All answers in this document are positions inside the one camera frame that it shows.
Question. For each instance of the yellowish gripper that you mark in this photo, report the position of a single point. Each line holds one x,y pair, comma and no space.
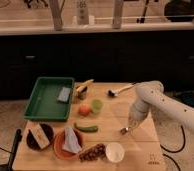
133,124

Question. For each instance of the silver metal fork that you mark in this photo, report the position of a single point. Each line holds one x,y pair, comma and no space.
124,130

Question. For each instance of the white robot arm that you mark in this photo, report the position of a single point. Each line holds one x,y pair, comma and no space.
152,94

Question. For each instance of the small green cup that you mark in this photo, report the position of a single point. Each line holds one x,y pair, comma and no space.
96,106

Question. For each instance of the green chili pepper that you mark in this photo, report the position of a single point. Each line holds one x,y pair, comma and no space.
90,129

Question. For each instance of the bunch of brown grapes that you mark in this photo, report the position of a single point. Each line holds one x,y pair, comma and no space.
93,153

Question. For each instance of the orange peach fruit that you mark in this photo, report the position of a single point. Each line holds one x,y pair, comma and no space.
84,110

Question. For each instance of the dark blue object on floor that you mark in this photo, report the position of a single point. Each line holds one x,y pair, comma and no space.
187,98

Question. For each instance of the grey folded cloth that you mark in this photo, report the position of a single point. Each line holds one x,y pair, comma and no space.
71,143

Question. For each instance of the orange plate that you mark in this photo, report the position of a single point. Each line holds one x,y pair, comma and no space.
59,142

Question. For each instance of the blue sponge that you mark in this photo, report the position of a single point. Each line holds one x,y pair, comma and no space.
64,94

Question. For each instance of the dark cabinet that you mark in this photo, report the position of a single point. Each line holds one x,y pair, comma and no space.
167,56

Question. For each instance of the green plastic tray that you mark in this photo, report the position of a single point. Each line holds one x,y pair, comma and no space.
44,104

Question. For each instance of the wooden block in bowl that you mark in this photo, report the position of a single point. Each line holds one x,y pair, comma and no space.
40,136

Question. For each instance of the dark brown bowl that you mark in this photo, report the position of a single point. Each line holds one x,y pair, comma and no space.
31,142

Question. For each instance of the black clamp left edge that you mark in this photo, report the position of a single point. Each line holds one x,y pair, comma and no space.
17,140

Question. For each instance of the wooden handled brush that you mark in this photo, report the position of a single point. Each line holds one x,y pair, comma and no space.
114,93

